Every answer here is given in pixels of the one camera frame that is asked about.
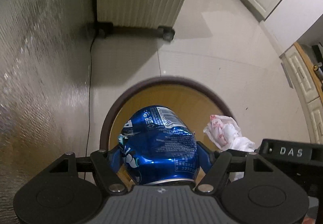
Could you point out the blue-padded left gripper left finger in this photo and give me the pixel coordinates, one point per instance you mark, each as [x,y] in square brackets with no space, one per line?
[106,165]

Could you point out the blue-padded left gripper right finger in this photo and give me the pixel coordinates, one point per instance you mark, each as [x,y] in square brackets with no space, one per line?
[215,165]

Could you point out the white plastic bag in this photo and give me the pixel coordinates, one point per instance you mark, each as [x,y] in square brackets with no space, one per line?
[226,135]

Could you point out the crushed blue soda can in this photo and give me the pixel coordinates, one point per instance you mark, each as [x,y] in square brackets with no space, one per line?
[157,147]

